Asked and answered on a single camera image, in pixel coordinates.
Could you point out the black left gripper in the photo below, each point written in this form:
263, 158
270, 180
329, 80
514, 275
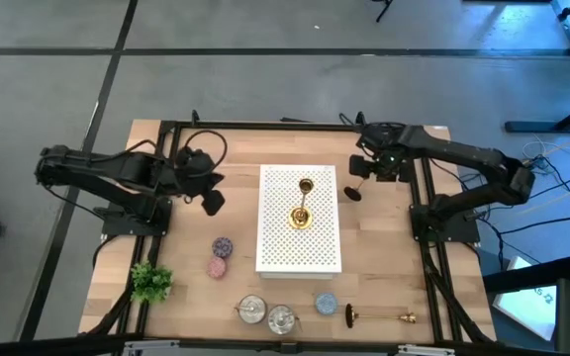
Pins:
198, 180

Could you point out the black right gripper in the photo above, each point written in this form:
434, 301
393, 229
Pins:
389, 168

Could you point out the purple patterned candle tin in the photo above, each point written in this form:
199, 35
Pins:
222, 247

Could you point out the pink patterned candle tin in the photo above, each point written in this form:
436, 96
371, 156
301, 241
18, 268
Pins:
216, 267

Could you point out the tall gold candlestick holder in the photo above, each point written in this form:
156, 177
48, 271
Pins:
301, 218

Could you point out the blue patterned candle tin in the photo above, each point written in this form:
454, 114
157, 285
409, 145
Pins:
326, 303

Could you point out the medium gold candlestick holder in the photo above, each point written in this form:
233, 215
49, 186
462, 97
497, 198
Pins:
350, 315

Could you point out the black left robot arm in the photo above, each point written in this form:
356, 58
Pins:
131, 170

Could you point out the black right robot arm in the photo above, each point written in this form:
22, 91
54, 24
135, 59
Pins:
463, 153

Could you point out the black table clamp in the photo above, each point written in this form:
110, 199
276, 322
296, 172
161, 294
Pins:
360, 117
195, 117

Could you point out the white perforated metal tray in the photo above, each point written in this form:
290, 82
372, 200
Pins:
275, 237

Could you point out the green artificial plant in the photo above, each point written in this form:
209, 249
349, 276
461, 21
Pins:
151, 283

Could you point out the black beam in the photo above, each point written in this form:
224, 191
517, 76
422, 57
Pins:
532, 277

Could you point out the white box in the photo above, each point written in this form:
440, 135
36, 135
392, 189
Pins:
527, 301

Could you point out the black rig crossbar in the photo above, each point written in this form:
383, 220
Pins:
42, 347

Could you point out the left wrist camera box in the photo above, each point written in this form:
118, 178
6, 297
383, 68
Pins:
213, 203

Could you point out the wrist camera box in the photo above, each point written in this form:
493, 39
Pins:
360, 165
213, 203

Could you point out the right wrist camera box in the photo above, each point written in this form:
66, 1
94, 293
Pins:
360, 165

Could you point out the black aluminium table frame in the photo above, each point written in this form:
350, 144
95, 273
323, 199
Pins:
290, 126

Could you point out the silver rig bracket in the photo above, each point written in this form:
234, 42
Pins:
426, 351
151, 347

